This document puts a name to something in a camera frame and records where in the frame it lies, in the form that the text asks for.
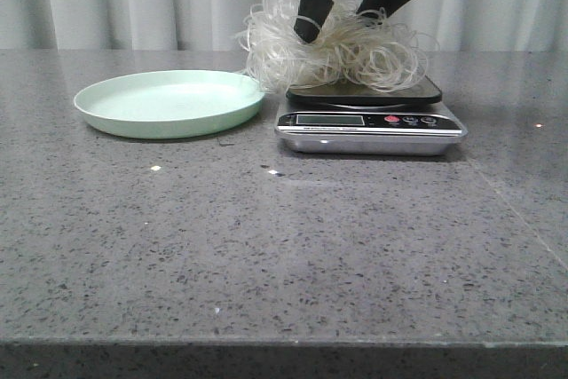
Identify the white vermicelli noodle bundle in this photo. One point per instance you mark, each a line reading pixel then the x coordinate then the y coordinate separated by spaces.
pixel 288 50

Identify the silver black kitchen scale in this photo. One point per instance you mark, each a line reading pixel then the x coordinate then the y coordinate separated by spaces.
pixel 350 118

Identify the light green round plate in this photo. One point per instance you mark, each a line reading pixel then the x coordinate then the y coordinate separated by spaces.
pixel 170 104

